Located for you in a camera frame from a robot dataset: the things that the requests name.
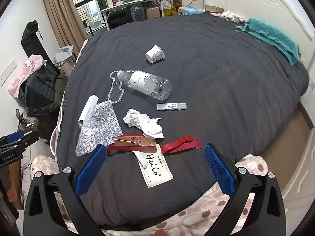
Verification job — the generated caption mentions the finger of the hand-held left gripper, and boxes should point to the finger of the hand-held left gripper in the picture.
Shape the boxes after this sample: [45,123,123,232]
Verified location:
[0,130,25,145]
[0,131,40,154]

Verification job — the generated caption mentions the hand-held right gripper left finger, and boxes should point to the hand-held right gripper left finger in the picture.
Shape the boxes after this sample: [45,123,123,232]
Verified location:
[23,144,107,236]

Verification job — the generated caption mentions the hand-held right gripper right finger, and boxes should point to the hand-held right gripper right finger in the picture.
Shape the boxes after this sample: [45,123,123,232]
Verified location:
[204,143,287,236]

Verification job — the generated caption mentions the red strap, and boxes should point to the red strap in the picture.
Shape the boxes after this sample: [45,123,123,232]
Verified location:
[162,135,193,151]
[106,139,202,156]

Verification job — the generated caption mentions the clear bubble wrap sheet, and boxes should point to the clear bubble wrap sheet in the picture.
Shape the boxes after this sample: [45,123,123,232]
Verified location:
[75,100,123,157]

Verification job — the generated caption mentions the brown cardboard tag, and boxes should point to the brown cardboard tag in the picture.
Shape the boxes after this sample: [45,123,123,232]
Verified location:
[114,135,157,153]

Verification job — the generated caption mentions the small white cardboard box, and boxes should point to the small white cardboard box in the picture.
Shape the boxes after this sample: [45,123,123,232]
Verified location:
[78,95,99,127]

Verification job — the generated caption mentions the white cloth label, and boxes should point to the white cloth label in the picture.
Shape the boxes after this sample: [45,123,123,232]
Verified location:
[133,144,174,188]

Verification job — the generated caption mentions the white tissue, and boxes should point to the white tissue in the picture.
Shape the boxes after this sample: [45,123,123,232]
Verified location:
[123,108,164,139]

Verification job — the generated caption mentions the clear plastic water bottle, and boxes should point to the clear plastic water bottle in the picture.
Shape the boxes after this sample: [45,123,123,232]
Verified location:
[116,70,173,101]

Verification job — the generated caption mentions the person's left hand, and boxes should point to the person's left hand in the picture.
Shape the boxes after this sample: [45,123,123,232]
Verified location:
[7,174,19,197]

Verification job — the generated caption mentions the brown ribbon gift bag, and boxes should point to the brown ribbon gift bag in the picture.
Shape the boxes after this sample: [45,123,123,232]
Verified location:
[15,108,37,131]

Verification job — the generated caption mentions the pink spotted fleece blanket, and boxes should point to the pink spotted fleece blanket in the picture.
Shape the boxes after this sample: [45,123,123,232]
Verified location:
[21,154,269,236]

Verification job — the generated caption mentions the olive green bag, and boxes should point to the olive green bag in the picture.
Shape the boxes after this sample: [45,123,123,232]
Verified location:
[54,75,68,104]

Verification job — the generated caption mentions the pink garment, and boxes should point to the pink garment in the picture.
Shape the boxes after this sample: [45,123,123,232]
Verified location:
[7,54,47,97]

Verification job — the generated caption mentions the small clear plastic case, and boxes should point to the small clear plastic case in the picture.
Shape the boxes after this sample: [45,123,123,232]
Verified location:
[157,102,187,111]

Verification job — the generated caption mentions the clear plastic blister packaging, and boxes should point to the clear plastic blister packaging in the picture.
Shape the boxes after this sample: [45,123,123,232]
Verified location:
[107,71,125,105]

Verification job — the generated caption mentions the bin with white liner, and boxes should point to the bin with white liner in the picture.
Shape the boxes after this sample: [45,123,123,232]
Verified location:
[54,45,74,77]

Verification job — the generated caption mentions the black guitar bag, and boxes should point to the black guitar bag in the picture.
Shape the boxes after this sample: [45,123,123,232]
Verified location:
[21,21,61,74]

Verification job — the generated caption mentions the beige curtain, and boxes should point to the beige curtain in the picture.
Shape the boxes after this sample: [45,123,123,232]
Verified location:
[41,0,93,57]

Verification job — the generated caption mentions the white paper cup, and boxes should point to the white paper cup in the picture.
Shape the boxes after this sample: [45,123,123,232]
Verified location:
[145,45,165,64]

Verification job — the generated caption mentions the teal towel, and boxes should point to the teal towel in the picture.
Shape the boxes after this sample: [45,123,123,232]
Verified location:
[235,17,302,65]

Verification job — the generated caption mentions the black framed window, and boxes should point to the black framed window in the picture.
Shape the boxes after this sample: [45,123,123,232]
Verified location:
[65,0,173,33]

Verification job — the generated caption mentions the black suitcase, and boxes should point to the black suitcase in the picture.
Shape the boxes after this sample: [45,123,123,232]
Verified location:
[108,7,132,30]

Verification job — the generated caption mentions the white and pink clothes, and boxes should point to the white and pink clothes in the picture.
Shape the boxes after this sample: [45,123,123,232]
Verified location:
[212,11,246,24]

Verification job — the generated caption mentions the light blue plastic bag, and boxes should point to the light blue plastic bag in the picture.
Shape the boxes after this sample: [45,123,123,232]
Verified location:
[178,7,206,16]

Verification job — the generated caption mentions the yellow plastic bag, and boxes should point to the yellow plastic bag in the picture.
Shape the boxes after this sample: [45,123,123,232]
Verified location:
[164,6,179,17]

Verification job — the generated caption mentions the pink suitcase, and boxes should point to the pink suitcase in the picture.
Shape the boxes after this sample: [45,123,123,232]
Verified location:
[145,7,161,19]

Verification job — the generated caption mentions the white folding desk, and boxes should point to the white folding desk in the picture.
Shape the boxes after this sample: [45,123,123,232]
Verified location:
[101,0,164,31]

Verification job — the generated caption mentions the white wall switch panel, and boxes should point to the white wall switch panel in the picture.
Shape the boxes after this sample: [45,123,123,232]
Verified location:
[0,59,18,86]

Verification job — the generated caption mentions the white bed frame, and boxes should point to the white bed frame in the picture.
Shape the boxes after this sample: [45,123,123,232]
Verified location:
[228,0,315,203]

